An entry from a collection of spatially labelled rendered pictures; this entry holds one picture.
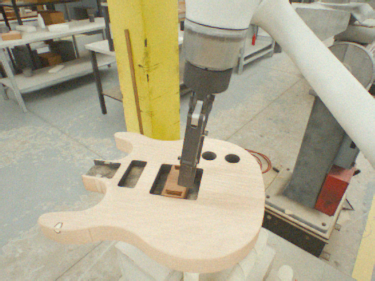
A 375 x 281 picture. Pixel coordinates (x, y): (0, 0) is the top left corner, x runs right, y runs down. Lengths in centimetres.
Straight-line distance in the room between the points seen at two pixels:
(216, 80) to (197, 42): 6
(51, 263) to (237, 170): 170
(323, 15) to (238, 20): 68
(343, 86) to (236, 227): 29
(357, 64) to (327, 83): 85
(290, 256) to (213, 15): 72
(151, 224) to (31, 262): 173
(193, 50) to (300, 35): 21
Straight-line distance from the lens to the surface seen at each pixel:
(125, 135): 72
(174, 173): 57
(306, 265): 88
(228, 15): 36
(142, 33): 144
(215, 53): 37
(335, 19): 102
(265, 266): 73
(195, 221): 49
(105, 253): 201
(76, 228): 52
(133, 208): 52
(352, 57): 132
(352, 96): 47
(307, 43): 50
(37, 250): 221
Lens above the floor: 164
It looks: 34 degrees down
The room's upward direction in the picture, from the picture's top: straight up
